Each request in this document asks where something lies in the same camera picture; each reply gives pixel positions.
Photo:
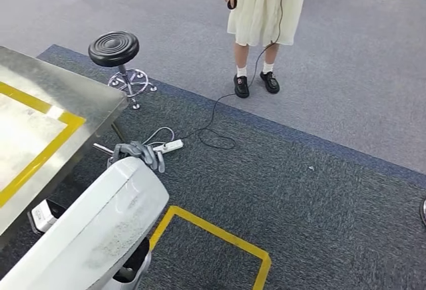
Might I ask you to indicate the yellow tape work outline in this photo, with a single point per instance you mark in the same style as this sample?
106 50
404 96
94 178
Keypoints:
66 122

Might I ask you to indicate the chrome round base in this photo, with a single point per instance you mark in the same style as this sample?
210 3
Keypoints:
423 212

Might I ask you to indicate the stainless steel workbench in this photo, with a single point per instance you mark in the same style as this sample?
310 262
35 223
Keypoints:
83 98

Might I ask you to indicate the black round stool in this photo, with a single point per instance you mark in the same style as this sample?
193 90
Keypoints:
113 48

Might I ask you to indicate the white power strip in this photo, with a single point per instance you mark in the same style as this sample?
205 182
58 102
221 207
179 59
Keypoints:
169 146

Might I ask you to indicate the person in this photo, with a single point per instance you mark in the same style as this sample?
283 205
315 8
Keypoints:
266 10

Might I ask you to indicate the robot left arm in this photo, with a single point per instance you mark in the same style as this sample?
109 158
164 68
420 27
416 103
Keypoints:
140 270

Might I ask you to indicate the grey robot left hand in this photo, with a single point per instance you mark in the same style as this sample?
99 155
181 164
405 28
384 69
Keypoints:
133 149

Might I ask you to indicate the white curved plastic part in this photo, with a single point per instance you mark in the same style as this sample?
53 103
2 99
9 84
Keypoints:
93 226

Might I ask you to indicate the black handheld controller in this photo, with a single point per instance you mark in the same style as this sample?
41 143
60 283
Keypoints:
232 4

